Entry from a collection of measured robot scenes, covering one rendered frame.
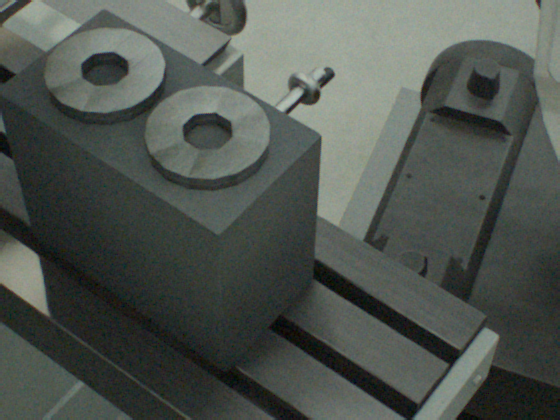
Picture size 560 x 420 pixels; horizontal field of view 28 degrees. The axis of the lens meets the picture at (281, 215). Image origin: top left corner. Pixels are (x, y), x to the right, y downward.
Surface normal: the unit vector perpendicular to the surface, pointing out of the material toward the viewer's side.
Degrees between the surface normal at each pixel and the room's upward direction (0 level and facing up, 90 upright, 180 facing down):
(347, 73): 0
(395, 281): 0
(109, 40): 0
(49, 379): 90
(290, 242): 90
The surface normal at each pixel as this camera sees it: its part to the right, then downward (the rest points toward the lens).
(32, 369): 0.80, 0.48
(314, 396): 0.01, -0.62
